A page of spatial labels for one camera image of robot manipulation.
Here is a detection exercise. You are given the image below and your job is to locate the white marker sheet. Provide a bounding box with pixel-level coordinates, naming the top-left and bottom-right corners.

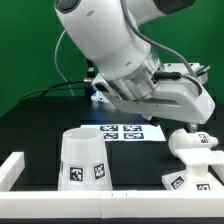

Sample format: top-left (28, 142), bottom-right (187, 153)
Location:
top-left (83, 124), bottom-right (166, 141)

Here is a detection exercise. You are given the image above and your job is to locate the white lamp shade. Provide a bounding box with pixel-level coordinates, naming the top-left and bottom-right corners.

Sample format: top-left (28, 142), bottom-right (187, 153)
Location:
top-left (58, 128), bottom-right (112, 191)

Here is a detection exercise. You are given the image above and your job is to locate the white lamp base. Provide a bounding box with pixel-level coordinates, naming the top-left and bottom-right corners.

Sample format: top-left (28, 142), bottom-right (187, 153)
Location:
top-left (162, 148), bottom-right (224, 191)

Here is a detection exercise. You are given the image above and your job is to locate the white right fence bar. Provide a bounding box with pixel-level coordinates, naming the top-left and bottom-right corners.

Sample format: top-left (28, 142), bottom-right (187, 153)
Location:
top-left (212, 164), bottom-right (224, 183)

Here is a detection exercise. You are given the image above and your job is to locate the white lamp bulb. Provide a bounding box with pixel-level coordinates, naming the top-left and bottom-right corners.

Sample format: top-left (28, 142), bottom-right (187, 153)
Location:
top-left (168, 129), bottom-right (218, 155)

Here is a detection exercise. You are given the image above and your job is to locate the white fence bar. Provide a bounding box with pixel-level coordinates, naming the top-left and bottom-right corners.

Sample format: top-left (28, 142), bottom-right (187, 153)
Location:
top-left (0, 190), bottom-right (224, 219)
top-left (0, 152), bottom-right (25, 192)
top-left (212, 164), bottom-right (224, 183)

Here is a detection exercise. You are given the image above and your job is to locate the grey camera cable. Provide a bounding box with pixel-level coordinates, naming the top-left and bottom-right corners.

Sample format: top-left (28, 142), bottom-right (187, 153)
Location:
top-left (53, 29), bottom-right (76, 98)

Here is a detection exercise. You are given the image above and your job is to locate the white left fence bar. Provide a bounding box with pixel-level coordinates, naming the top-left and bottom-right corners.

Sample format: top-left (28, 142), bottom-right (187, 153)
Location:
top-left (0, 152), bottom-right (25, 192)

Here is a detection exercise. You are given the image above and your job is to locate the black cable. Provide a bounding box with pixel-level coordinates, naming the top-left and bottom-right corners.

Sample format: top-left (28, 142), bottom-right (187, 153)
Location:
top-left (18, 79), bottom-right (94, 104)

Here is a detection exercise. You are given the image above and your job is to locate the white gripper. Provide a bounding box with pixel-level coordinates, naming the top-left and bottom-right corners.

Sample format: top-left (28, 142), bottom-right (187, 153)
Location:
top-left (93, 63), bottom-right (215, 133)

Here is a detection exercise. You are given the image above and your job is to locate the white front fence bar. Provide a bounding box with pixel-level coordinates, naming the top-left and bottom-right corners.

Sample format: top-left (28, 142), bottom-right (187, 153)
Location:
top-left (0, 190), bottom-right (224, 219)

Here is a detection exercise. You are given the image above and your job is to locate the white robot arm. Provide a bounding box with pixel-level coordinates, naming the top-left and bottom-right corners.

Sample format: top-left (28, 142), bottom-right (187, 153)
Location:
top-left (54, 0), bottom-right (215, 124)

